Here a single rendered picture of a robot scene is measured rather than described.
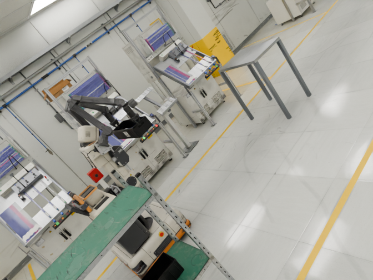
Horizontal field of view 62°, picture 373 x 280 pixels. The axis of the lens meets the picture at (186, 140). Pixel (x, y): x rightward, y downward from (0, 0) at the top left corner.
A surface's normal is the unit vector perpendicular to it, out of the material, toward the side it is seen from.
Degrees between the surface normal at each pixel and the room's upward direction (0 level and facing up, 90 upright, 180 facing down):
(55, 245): 90
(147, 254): 90
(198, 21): 90
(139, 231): 90
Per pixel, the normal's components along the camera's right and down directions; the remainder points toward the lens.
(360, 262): -0.58, -0.74
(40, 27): 0.53, -0.04
